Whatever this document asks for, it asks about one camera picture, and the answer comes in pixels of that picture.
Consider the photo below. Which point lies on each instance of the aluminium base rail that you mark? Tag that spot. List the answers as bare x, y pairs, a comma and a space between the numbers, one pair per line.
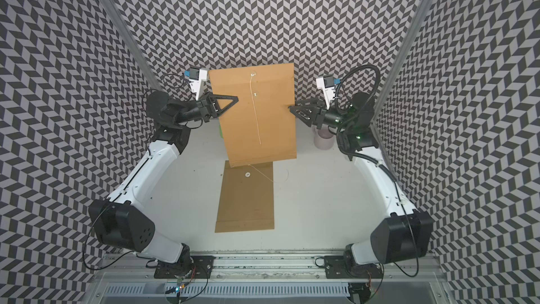
270, 277

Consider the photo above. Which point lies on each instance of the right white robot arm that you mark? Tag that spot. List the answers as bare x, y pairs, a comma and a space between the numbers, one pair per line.
403, 232

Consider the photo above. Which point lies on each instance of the pale pink ceramic mug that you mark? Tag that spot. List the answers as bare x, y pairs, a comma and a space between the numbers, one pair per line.
323, 139

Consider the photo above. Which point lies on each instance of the brown kraft file bag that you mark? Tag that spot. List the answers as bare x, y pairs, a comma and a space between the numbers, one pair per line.
259, 128

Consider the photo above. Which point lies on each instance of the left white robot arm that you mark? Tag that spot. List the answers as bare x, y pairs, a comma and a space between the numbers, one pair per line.
119, 220

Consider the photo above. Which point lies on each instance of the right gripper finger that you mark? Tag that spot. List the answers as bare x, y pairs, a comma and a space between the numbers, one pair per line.
307, 103
306, 115

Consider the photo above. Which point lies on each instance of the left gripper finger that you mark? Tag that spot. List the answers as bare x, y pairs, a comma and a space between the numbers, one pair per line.
234, 99
222, 106

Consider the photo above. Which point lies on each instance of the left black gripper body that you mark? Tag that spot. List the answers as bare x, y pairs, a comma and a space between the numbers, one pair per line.
204, 110

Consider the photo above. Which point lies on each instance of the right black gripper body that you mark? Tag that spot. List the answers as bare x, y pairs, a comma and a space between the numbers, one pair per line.
331, 117

